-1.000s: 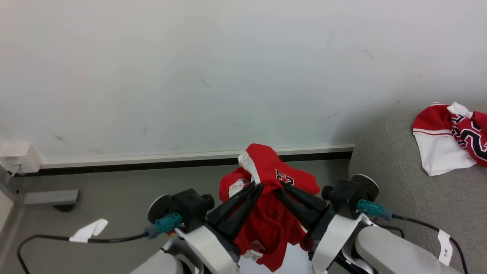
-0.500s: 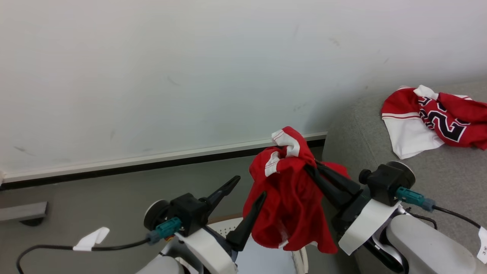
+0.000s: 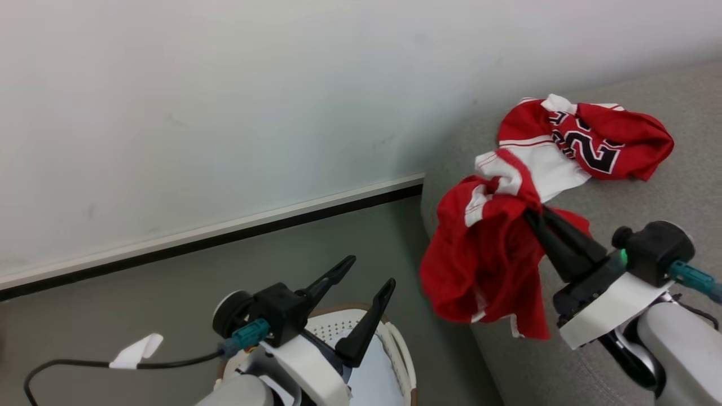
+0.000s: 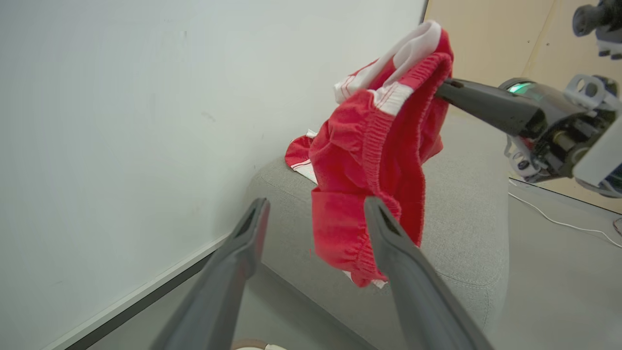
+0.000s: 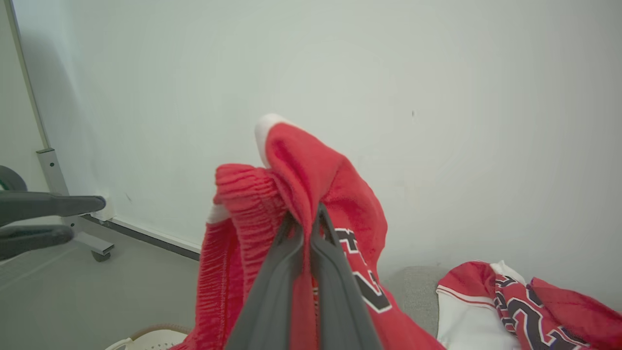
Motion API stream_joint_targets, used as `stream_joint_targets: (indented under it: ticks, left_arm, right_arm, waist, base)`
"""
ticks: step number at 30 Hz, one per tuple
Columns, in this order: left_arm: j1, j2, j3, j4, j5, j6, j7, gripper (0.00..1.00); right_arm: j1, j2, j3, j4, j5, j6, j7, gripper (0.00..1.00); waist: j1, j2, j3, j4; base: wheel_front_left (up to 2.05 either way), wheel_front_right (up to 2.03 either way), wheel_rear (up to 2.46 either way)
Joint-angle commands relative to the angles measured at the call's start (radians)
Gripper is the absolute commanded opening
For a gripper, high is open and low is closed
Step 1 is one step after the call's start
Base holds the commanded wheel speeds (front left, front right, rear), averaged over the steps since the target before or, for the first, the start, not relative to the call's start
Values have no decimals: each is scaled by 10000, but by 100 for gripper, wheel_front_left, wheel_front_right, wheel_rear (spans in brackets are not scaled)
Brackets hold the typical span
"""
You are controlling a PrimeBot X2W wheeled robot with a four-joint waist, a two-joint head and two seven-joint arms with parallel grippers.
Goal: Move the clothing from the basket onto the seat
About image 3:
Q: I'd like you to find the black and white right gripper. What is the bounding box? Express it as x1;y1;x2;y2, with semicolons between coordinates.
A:
523;205;673;350

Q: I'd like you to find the grey fabric sofa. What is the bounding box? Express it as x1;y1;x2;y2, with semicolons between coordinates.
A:
420;59;722;406

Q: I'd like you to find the white and black baseboard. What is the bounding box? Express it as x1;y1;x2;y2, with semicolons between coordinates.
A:
0;173;425;302

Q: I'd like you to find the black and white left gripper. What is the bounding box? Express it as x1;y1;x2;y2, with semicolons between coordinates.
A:
248;255;397;406

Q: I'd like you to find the white perforated laundry basket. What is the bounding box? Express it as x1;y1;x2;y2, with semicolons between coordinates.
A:
217;304;418;406

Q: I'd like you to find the white cable tag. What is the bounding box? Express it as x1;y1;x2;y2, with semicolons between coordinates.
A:
109;333;164;370

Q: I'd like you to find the red and white jersey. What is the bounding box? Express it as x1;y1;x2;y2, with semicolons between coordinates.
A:
419;94;675;340

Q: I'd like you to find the black cable with teal plug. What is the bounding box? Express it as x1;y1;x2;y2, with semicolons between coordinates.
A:
24;319;270;406
670;261;722;330

